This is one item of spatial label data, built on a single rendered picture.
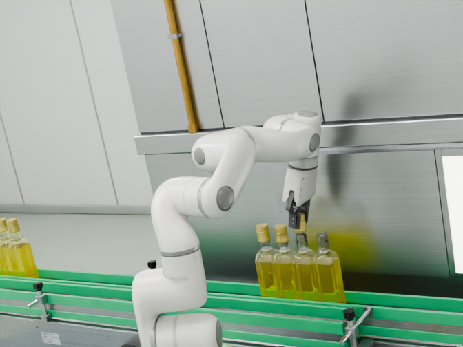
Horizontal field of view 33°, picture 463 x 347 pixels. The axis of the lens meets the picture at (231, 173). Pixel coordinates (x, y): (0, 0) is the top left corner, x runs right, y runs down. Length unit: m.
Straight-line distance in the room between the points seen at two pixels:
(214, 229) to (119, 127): 4.19
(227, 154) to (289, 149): 0.22
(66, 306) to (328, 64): 1.11
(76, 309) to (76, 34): 4.34
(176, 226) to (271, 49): 0.70
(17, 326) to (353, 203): 1.21
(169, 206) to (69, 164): 5.43
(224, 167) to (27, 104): 5.69
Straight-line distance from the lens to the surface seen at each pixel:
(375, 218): 2.08
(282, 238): 2.06
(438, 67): 1.94
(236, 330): 2.12
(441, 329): 1.96
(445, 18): 1.92
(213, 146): 1.63
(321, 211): 2.14
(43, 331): 2.60
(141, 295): 1.64
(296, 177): 1.94
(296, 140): 1.78
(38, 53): 6.94
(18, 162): 7.50
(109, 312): 2.39
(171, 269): 1.61
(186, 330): 1.65
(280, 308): 2.10
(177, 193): 1.61
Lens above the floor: 1.83
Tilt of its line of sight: 14 degrees down
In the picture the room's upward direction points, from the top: 11 degrees counter-clockwise
